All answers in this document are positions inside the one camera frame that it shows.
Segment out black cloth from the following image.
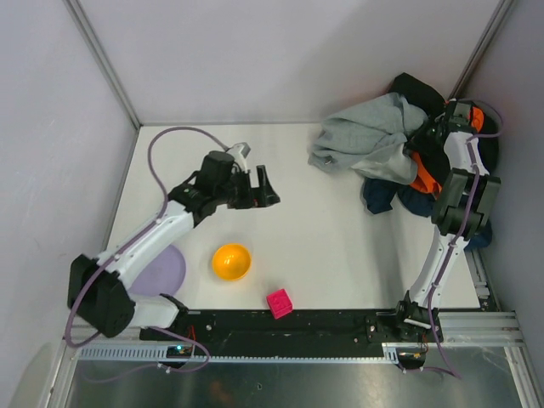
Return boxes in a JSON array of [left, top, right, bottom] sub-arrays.
[[388, 73, 501, 173]]

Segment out grey cloth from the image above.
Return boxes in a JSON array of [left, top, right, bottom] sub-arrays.
[[308, 93, 428, 185]]

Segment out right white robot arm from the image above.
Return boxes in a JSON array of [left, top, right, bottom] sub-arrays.
[[394, 99, 501, 342]]

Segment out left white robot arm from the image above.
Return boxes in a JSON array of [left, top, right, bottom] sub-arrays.
[[67, 150, 281, 338]]

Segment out orange cloth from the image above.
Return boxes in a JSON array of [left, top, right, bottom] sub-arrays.
[[406, 105, 485, 196]]

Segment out dark blue cloth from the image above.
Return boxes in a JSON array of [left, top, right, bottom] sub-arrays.
[[360, 177, 494, 250]]

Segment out yellow plastic bowl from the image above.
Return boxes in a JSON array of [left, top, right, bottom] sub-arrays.
[[211, 243, 252, 281]]

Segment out purple plastic plate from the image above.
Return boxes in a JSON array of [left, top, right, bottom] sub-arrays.
[[128, 246, 186, 297]]

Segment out pink cube block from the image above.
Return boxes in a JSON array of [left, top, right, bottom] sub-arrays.
[[266, 289, 293, 320]]

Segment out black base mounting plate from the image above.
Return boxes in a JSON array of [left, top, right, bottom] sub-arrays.
[[139, 309, 443, 359]]

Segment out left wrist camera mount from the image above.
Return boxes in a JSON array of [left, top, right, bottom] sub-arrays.
[[226, 142, 251, 173]]

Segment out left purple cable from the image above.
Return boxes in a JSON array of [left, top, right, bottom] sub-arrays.
[[62, 126, 234, 383]]

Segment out purple cable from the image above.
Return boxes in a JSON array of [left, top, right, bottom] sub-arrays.
[[62, 126, 234, 383], [427, 99, 505, 380]]

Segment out right aluminium corner post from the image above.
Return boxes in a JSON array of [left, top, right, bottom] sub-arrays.
[[449, 0, 518, 99]]

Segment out aluminium corner post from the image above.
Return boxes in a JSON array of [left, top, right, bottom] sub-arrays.
[[449, 0, 518, 99], [62, 0, 142, 131]]

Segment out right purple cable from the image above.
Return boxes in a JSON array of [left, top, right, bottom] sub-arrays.
[[427, 99, 505, 380]]

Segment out grey slotted cable duct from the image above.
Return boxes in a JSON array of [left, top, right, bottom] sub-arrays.
[[77, 343, 425, 364]]

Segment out aluminium frame rail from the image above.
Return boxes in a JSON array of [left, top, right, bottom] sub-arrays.
[[47, 252, 543, 407]]

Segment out left aluminium corner post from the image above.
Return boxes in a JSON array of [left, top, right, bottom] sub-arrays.
[[62, 0, 142, 131]]

